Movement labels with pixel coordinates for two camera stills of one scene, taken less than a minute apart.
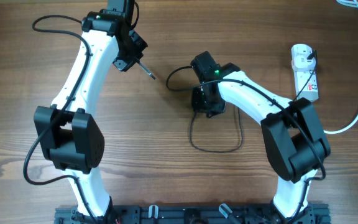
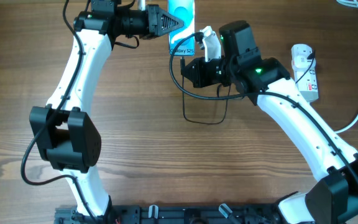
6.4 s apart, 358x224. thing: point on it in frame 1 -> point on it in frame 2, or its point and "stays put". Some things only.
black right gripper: x=197 y=106 -> x=200 y=79
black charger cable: x=294 y=98 -> x=311 y=56
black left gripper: x=122 y=65 -> x=154 y=15
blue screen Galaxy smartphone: x=148 y=71 -> x=185 y=10
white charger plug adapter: x=301 y=61 stays put
